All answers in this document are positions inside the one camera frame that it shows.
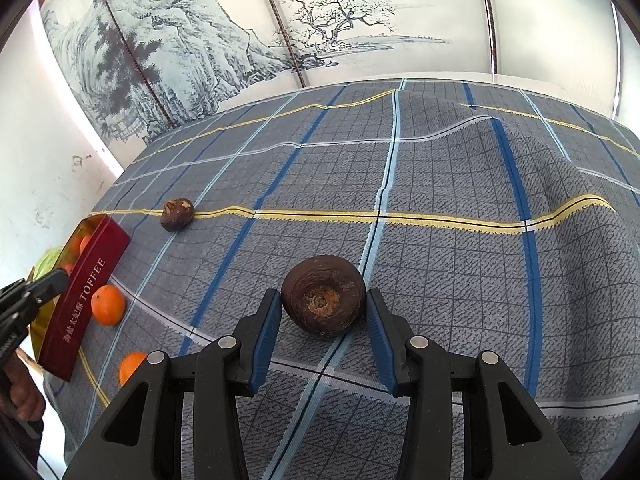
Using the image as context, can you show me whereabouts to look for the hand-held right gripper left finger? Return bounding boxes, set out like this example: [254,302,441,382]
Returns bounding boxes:
[62,288,284,480]

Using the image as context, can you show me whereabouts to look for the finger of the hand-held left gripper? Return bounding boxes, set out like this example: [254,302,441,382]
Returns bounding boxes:
[0,310,31,361]
[0,268,71,311]

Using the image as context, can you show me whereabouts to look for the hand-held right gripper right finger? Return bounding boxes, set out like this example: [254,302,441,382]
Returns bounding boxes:
[366,288,583,480]

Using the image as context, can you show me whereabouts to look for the gold and red tin box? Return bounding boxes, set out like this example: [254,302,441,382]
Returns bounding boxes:
[31,213,132,381]

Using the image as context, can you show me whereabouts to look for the dark brown wrinkled fruit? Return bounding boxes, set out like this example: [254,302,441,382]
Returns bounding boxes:
[281,255,367,338]

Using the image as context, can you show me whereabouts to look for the dark brown fruit pale marks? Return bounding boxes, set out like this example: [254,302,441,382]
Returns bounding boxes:
[160,197,195,232]

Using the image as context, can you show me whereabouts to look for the person's left hand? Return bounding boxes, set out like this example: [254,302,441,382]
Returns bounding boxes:
[0,352,46,423]

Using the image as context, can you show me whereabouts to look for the green tissue pack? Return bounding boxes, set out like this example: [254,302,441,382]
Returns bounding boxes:
[31,246,65,281]

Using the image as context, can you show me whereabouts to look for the grey plaid tablecloth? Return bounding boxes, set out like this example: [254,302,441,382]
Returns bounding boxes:
[42,77,640,480]

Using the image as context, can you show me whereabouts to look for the landscape painting folding screen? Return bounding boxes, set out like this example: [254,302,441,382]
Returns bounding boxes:
[40,0,621,143]

